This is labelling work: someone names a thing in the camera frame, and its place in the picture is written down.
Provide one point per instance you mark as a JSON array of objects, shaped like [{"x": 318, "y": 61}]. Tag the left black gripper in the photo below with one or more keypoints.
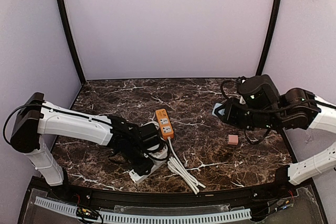
[{"x": 142, "y": 161}]

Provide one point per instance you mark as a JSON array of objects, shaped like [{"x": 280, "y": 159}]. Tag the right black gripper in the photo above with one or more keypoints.
[{"x": 231, "y": 114}]

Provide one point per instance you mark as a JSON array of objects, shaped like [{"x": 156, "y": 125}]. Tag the white power strip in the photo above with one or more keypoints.
[{"x": 140, "y": 178}]

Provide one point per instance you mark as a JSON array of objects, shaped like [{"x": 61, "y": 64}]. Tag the blue plug adapter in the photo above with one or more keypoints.
[{"x": 219, "y": 110}]

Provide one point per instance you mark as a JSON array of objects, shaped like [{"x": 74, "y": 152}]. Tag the white cube socket adapter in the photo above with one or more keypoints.
[{"x": 161, "y": 155}]

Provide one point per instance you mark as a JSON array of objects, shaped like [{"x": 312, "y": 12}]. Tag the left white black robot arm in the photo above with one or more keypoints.
[{"x": 141, "y": 146}]

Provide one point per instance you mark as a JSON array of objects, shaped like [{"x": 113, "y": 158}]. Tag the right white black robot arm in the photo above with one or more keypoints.
[{"x": 261, "y": 106}]

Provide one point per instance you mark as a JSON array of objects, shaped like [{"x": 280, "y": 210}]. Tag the pink plug adapter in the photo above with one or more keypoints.
[{"x": 233, "y": 140}]

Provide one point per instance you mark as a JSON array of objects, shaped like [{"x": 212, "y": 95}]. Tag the orange power strip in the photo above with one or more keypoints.
[{"x": 164, "y": 123}]

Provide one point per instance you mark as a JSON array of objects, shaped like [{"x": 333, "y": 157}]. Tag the small green circuit board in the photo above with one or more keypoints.
[{"x": 86, "y": 213}]

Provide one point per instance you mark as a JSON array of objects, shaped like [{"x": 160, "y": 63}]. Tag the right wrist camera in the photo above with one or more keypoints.
[{"x": 241, "y": 100}]

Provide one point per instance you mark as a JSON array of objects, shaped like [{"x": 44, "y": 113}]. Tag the white slotted cable duct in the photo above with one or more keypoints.
[{"x": 106, "y": 216}]

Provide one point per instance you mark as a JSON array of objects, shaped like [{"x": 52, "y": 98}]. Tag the black front table rail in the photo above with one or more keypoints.
[{"x": 249, "y": 197}]

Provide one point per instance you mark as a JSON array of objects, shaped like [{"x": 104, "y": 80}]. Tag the right black frame post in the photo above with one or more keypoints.
[{"x": 268, "y": 38}]

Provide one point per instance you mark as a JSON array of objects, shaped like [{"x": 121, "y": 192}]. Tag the black frame post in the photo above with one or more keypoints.
[
  {"x": 268, "y": 38},
  {"x": 70, "y": 41}
]

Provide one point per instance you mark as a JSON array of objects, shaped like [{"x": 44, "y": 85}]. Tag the left black frame post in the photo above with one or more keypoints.
[{"x": 70, "y": 41}]

